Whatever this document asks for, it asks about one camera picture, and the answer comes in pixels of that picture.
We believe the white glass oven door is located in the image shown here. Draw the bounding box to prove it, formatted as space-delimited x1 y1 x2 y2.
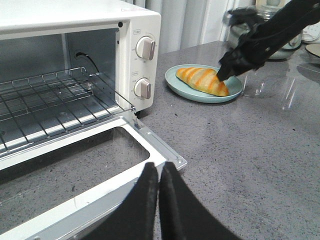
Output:
0 116 187 240

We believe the round wooden board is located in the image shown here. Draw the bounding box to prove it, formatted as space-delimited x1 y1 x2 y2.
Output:
305 43 320 57

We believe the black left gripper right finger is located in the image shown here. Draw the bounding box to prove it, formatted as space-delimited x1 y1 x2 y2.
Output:
159 162 239 240

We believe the white Toshiba toaster oven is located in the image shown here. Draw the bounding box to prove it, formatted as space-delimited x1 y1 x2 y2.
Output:
0 0 162 171

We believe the striped golden bread loaf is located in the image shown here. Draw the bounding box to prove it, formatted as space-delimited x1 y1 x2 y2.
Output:
175 67 229 97

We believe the upper white oven knob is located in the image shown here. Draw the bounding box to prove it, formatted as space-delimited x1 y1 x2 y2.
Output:
135 36 156 61

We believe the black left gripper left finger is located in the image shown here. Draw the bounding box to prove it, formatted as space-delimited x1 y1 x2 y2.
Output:
83 162 159 240

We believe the white oven knob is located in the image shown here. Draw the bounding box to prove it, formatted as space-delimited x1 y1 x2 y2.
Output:
133 77 152 99
135 36 156 61

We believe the light teal plate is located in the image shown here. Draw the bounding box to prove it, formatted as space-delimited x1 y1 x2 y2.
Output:
165 64 244 104

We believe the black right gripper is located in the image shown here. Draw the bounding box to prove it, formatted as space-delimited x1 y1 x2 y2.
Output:
217 23 273 81

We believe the metal wire oven rack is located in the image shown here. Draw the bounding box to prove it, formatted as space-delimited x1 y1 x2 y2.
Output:
0 67 136 156

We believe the white ceramic container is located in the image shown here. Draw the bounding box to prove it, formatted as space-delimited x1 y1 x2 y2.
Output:
268 31 303 60

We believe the lower white oven knob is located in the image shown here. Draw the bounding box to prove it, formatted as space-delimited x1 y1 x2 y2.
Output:
133 77 152 99

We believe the grey pleated curtain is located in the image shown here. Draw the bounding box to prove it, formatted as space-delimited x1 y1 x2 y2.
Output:
128 0 255 54

